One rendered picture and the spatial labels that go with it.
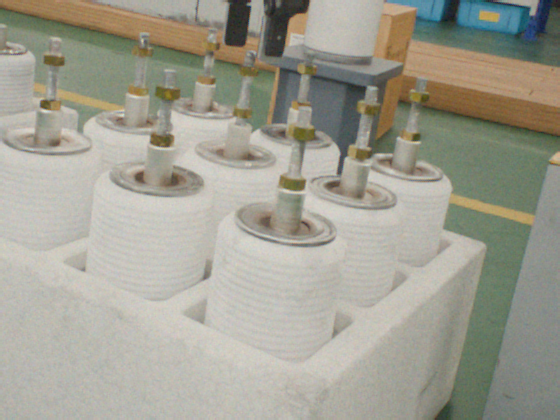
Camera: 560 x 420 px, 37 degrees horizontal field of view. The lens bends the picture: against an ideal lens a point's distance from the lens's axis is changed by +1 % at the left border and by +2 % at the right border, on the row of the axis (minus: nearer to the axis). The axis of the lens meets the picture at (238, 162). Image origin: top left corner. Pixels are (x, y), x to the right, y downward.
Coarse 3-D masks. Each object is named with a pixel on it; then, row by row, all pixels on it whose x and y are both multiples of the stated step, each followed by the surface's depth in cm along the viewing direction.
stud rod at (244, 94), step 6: (246, 54) 73; (252, 54) 73; (246, 60) 73; (252, 60) 73; (246, 66) 74; (252, 66) 74; (246, 78) 74; (252, 78) 74; (246, 84) 74; (240, 90) 74; (246, 90) 74; (240, 96) 74; (246, 96) 74; (240, 102) 75; (246, 102) 74; (240, 108) 75; (246, 108) 75; (240, 120) 75
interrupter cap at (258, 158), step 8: (200, 144) 77; (208, 144) 78; (216, 144) 78; (224, 144) 78; (200, 152) 74; (208, 152) 75; (216, 152) 76; (248, 152) 78; (256, 152) 78; (264, 152) 78; (208, 160) 73; (216, 160) 73; (224, 160) 73; (232, 160) 74; (240, 160) 75; (248, 160) 75; (256, 160) 75; (264, 160) 75; (272, 160) 75; (248, 168) 73; (256, 168) 73
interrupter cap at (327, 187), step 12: (312, 180) 71; (324, 180) 72; (336, 180) 73; (312, 192) 69; (324, 192) 69; (336, 192) 70; (372, 192) 71; (384, 192) 71; (336, 204) 67; (348, 204) 67; (360, 204) 67; (372, 204) 67; (384, 204) 68
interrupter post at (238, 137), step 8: (232, 128) 75; (240, 128) 74; (248, 128) 75; (232, 136) 75; (240, 136) 75; (248, 136) 75; (232, 144) 75; (240, 144) 75; (248, 144) 76; (224, 152) 76; (232, 152) 75; (240, 152) 75
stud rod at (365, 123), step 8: (368, 88) 68; (376, 88) 68; (368, 96) 68; (376, 96) 68; (360, 120) 69; (368, 120) 68; (360, 128) 69; (368, 128) 69; (360, 136) 69; (368, 136) 69; (360, 144) 69; (360, 160) 69
